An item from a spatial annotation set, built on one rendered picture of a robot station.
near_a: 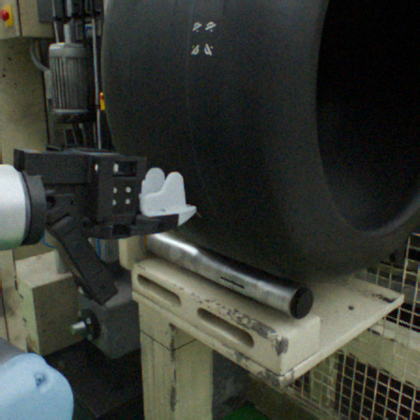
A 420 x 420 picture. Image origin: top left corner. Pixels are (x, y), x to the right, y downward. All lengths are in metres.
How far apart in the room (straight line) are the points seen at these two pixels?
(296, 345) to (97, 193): 0.35
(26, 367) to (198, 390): 0.88
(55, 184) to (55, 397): 0.20
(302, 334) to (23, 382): 0.44
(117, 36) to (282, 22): 0.22
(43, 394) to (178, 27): 0.36
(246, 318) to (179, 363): 0.43
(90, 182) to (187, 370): 0.72
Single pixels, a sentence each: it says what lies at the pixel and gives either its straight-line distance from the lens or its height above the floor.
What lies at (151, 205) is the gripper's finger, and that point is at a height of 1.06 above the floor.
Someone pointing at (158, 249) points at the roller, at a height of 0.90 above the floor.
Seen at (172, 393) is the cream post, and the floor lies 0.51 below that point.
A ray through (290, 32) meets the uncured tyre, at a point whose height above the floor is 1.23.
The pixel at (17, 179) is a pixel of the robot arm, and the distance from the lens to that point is 0.40.
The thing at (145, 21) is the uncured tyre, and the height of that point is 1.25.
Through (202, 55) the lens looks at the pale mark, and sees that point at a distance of 0.46.
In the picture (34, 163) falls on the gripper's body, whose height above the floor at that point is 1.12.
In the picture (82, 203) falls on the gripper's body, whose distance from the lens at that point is 0.44.
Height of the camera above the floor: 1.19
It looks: 16 degrees down
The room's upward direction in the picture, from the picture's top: straight up
